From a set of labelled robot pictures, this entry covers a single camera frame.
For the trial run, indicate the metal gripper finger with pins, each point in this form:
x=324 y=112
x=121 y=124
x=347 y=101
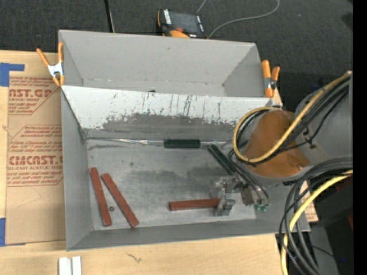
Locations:
x=221 y=185
x=225 y=208

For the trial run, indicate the brown cardboard board red print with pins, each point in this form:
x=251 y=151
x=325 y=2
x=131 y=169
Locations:
x=34 y=153

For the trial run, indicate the dark green flat block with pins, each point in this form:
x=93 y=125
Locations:
x=221 y=157
x=181 y=143

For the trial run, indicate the red-brown flat block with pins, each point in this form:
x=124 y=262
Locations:
x=192 y=204
x=100 y=196
x=120 y=200

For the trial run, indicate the grey metal bin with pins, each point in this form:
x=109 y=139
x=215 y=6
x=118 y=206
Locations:
x=160 y=170

